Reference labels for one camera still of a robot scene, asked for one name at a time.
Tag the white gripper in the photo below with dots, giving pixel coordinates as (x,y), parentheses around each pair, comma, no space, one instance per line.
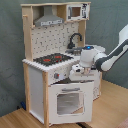
(79,72)

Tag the grey toy sink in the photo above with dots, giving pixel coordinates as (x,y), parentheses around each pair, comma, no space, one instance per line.
(77,51)

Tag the wooden toy kitchen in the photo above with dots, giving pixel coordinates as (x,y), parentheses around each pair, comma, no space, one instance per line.
(61,80)

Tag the white toy microwave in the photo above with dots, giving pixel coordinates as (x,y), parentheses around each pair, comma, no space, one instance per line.
(77,11)

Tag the black toy faucet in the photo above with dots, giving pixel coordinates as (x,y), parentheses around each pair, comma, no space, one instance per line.
(74,39)

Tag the grey range hood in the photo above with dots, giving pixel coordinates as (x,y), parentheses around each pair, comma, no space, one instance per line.
(48,18)

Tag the white oven door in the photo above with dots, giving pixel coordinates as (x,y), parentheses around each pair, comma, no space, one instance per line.
(70,103)

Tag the black stove top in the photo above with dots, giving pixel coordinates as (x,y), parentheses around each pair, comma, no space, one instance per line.
(52,59)

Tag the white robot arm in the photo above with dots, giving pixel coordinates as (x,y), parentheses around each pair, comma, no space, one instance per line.
(94,56)

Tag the left red stove knob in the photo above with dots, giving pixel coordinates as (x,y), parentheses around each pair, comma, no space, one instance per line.
(56,76)

